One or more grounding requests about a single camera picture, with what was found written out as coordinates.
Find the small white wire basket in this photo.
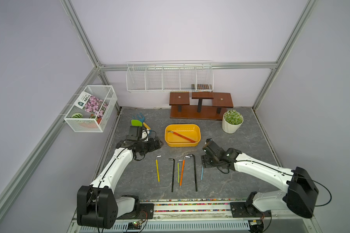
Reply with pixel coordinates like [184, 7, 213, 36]
[64, 85, 117, 133]

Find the long black hex key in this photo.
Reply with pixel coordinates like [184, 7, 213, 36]
[188, 154, 198, 192]

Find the white pot green succulent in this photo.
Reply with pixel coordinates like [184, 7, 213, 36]
[222, 109, 244, 134]

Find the brown wooden stand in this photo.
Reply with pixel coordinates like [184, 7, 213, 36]
[169, 92, 234, 120]

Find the green striped ball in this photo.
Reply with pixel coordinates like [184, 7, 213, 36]
[71, 113, 84, 118]

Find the yellow hex key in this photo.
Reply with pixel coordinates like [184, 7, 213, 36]
[155, 155, 162, 185]

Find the short black hex key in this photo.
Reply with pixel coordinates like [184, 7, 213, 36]
[168, 158, 176, 192]

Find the green hex key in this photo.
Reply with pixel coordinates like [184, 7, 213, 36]
[177, 159, 183, 184]

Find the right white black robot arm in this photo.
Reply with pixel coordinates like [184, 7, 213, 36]
[201, 139, 319, 218]

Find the red hex key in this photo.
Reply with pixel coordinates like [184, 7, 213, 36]
[167, 131, 196, 143]

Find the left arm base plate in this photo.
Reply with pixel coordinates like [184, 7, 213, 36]
[118, 203, 154, 220]

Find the colourful grid item in basket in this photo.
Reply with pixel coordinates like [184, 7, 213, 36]
[191, 83, 213, 91]

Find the orange hex key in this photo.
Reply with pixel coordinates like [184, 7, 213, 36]
[179, 155, 190, 188]

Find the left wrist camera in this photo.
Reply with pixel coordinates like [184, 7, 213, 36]
[126, 126, 148, 141]

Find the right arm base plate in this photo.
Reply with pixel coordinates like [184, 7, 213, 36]
[230, 202, 271, 219]

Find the long white wire basket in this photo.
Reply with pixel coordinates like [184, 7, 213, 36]
[126, 61, 214, 92]

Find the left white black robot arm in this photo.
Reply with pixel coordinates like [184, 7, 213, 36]
[77, 137, 163, 229]

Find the blue toy rake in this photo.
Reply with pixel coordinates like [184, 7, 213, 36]
[137, 113, 151, 130]

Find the yellow plastic storage box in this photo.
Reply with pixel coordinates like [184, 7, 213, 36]
[165, 124, 201, 147]

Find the flower seed packet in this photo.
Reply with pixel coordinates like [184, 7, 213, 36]
[73, 91, 109, 118]

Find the aluminium mounting rail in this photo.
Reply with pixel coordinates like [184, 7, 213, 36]
[68, 199, 322, 233]

